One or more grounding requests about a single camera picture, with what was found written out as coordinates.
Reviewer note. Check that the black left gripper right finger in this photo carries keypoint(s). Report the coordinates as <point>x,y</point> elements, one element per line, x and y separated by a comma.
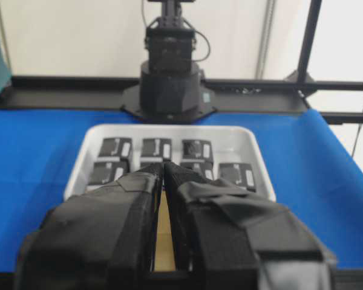
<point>231,238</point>

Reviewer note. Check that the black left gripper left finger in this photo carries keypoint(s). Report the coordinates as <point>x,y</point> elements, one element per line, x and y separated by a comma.
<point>102,239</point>

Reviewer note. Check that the brown cardboard box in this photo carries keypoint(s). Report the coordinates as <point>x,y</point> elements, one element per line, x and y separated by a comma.
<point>164,250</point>

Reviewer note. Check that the black small box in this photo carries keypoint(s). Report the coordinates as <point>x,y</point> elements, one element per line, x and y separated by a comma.
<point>146,164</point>
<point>200,150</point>
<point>160,148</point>
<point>116,147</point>
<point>108,171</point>
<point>240,174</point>
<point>203,168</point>

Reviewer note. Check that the white plastic tray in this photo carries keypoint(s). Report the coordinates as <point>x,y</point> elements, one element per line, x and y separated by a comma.
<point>230,144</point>

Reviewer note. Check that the blue table mat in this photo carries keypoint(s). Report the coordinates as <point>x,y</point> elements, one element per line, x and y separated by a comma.
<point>310,170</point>

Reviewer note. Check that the black mounting rail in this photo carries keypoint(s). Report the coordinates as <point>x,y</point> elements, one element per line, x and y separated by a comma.
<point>98,93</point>

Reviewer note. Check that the black metal frame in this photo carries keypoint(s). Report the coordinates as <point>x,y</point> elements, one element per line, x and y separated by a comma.
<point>326,81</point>

